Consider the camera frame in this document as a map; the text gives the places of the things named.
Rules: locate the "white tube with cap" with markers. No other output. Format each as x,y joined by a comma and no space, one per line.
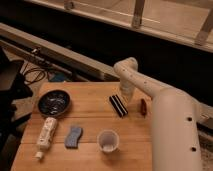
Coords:
45,136

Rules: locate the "black equipment at left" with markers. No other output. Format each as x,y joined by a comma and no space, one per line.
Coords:
12,87

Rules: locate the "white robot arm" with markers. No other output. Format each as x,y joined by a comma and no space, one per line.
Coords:
174,135

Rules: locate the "dark round plate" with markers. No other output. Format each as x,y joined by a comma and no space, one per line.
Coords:
54,103

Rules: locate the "blue object on floor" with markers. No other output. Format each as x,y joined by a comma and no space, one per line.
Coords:
58,78

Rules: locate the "blue sponge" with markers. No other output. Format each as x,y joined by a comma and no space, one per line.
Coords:
71,140

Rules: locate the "translucent yellowish pusher tool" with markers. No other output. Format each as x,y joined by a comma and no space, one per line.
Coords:
127,91

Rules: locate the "black striped eraser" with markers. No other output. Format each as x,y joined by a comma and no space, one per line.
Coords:
118,105

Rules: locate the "small red brown object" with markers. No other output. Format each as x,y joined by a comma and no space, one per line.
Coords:
143,108

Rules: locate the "white plastic cup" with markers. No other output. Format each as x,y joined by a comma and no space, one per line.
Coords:
108,141

